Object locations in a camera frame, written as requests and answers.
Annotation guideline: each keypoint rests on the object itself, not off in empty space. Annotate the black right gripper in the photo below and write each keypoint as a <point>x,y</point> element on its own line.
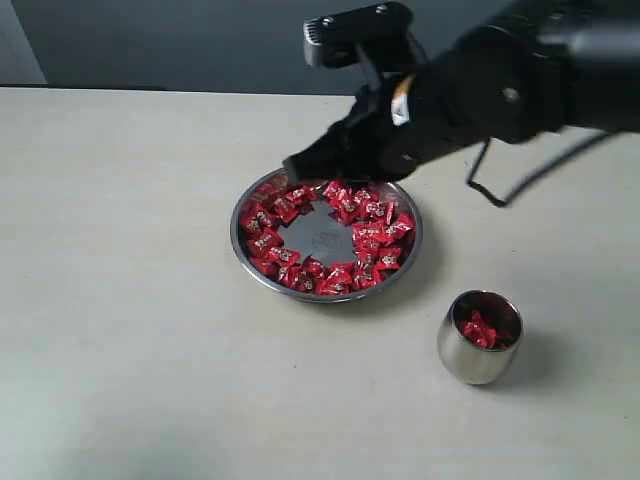
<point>390,133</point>

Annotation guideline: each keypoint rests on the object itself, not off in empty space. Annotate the red candy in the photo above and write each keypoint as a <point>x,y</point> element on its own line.
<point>484,333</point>

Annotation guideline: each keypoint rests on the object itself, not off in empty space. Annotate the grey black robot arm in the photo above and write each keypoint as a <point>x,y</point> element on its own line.
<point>534,67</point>

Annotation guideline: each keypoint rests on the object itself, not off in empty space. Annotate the round stainless steel plate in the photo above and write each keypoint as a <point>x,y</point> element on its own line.
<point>316,236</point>

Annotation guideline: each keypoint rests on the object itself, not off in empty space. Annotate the stainless steel cup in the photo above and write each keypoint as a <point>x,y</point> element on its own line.
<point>466,362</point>

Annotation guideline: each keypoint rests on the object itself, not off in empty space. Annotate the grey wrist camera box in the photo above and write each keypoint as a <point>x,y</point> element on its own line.
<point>330,41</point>

